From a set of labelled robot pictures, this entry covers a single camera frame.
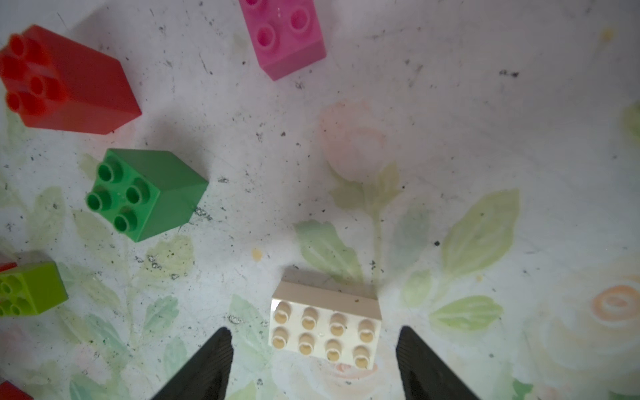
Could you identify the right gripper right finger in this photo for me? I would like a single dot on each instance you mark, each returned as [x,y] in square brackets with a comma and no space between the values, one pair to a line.
[424,375]

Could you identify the red long lego brick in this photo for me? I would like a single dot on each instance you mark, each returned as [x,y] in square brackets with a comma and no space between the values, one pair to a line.
[7,266]

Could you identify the red square lego brick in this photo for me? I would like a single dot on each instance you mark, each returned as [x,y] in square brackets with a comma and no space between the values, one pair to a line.
[8,391]

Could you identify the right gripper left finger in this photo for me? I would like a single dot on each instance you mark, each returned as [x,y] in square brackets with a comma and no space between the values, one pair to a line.
[206,375]

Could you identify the lime green lego brick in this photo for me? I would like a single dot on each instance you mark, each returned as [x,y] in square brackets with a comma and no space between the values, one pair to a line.
[31,289]

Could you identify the pink lego brick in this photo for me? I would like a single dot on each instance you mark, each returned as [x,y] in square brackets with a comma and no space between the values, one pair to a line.
[286,34]

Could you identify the red tall lego brick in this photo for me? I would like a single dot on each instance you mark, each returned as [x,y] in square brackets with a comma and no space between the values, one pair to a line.
[55,83]

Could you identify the white long lego brick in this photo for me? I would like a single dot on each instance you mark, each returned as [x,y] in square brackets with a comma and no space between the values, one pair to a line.
[333,326]

